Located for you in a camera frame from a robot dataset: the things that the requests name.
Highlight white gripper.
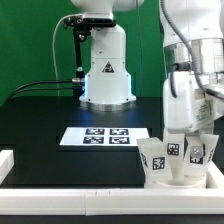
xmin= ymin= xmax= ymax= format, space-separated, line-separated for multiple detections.
xmin=163 ymin=72 xmax=215 ymax=159

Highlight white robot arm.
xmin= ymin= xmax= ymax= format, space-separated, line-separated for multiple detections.
xmin=71 ymin=0 xmax=224 ymax=134

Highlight white left fence rail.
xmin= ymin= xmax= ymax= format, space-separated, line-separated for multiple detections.
xmin=0 ymin=150 xmax=14 ymax=185

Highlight grey camera cable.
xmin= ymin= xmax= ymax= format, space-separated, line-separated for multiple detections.
xmin=52 ymin=13 xmax=81 ymax=98

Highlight black cables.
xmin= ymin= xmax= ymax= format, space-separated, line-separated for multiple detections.
xmin=8 ymin=79 xmax=84 ymax=100

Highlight black camera stand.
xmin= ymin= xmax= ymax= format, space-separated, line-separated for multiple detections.
xmin=63 ymin=13 xmax=116 ymax=96

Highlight white marker board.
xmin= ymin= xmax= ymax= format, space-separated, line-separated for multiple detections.
xmin=60 ymin=127 xmax=149 ymax=147

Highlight white front fence rail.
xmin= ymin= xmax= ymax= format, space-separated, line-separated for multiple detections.
xmin=0 ymin=189 xmax=224 ymax=216

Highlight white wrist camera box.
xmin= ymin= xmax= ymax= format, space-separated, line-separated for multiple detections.
xmin=194 ymin=83 xmax=224 ymax=129

